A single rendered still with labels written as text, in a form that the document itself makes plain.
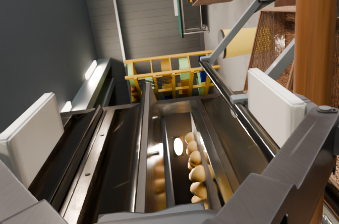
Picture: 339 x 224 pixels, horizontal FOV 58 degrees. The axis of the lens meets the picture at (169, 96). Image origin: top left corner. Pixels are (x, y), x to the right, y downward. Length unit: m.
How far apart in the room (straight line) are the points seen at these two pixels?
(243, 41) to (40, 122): 3.59
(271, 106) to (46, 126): 0.13
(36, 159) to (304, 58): 0.21
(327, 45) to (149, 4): 8.60
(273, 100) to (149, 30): 8.77
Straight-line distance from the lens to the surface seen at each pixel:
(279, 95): 0.16
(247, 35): 3.76
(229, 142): 1.38
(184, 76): 7.33
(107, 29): 9.00
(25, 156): 0.17
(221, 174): 1.13
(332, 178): 1.09
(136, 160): 0.98
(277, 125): 0.17
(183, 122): 1.91
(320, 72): 0.28
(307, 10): 0.27
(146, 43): 8.99
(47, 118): 0.20
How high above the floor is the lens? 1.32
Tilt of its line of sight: 1 degrees down
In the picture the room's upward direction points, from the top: 97 degrees counter-clockwise
